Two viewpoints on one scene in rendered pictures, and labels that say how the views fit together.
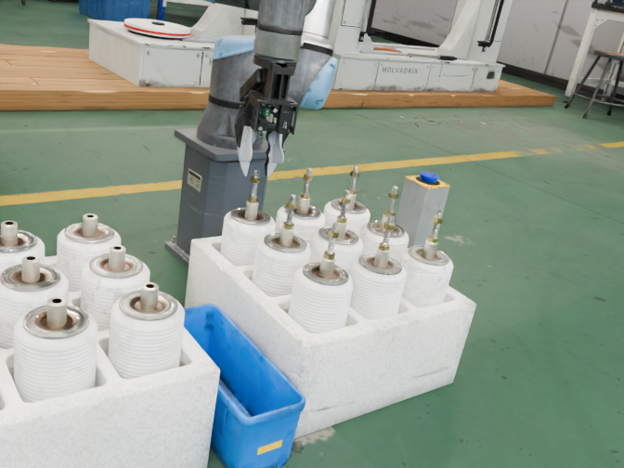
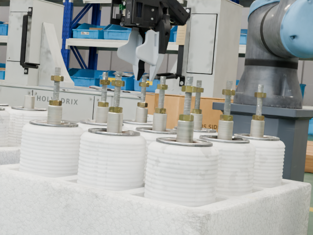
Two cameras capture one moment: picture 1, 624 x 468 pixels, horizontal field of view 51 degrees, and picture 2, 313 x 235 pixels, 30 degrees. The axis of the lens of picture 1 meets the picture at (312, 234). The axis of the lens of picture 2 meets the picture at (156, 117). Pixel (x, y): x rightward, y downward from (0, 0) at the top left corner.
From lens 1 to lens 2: 1.31 m
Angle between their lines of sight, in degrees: 73
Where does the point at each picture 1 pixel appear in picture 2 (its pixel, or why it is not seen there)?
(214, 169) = not seen: hidden behind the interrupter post
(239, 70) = (252, 26)
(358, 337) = (26, 182)
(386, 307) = (85, 174)
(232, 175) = (234, 129)
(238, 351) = not seen: hidden behind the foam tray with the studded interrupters
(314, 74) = (287, 10)
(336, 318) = (28, 161)
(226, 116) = (244, 74)
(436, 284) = (154, 168)
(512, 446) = not seen: outside the picture
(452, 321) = (158, 227)
